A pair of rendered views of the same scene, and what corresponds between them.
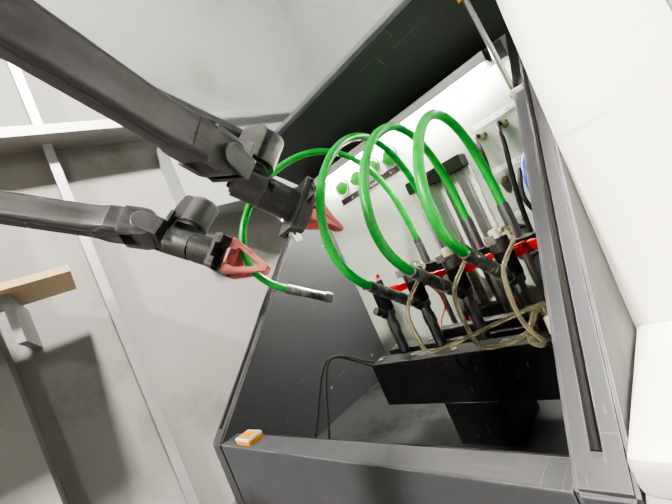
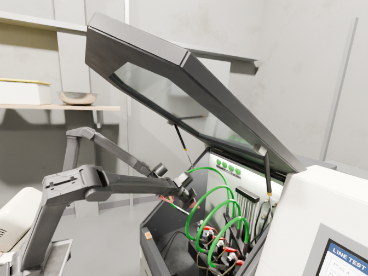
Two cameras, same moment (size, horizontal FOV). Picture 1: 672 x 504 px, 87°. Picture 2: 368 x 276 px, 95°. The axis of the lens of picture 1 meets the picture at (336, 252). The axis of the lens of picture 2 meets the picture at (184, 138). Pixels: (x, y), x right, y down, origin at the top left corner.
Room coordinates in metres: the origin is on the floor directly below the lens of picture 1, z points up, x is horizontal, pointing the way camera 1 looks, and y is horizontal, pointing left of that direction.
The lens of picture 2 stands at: (-0.17, -0.14, 1.79)
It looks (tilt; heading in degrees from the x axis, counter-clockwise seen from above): 12 degrees down; 15
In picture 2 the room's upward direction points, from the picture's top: 3 degrees clockwise
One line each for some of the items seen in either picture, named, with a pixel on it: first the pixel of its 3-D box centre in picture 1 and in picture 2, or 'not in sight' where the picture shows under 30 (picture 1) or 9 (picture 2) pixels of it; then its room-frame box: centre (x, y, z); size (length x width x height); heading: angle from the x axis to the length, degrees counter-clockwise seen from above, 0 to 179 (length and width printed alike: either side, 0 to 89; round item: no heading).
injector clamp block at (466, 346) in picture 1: (481, 382); (212, 271); (0.59, -0.13, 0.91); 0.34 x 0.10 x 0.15; 46
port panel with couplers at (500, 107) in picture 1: (520, 168); (271, 221); (0.70, -0.40, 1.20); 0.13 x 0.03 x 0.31; 46
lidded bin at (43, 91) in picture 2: not in sight; (21, 92); (1.16, 2.05, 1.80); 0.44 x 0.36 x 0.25; 126
